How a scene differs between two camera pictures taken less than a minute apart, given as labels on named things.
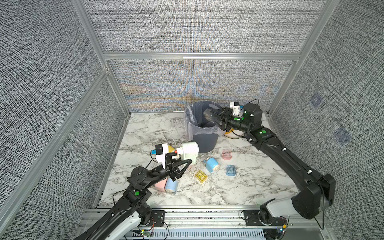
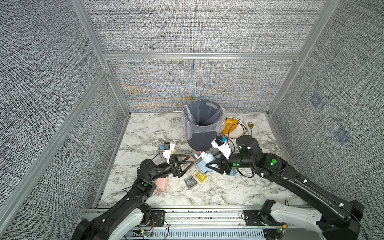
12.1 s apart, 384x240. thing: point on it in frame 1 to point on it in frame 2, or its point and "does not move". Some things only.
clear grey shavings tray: (207, 114) to (190, 181)
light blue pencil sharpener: (171, 186) to (204, 160)
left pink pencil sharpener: (160, 185) does not move
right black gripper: (229, 113) to (224, 164)
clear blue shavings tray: (230, 170) does not move
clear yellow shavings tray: (201, 176) does not move
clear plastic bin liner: (195, 123) does not move
